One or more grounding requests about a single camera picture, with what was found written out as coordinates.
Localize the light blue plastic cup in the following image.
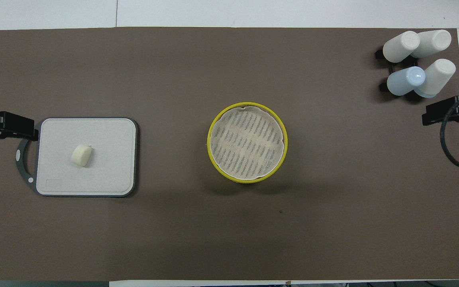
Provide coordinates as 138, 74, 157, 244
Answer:
387, 66, 426, 96

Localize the white steamed bun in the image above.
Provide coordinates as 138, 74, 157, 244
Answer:
71, 144, 94, 168

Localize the white cutting board grey frame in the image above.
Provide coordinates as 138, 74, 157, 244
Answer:
15, 117, 139, 198

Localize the white plastic cup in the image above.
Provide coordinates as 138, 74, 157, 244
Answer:
411, 29, 452, 59
383, 31, 421, 63
414, 59, 456, 98

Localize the black cup rack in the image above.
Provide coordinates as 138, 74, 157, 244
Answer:
375, 48, 420, 94

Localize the yellow steamer tier with liner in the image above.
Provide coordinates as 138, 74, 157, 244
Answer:
207, 102, 288, 185

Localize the brown table mat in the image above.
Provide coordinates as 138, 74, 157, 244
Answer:
0, 27, 459, 282

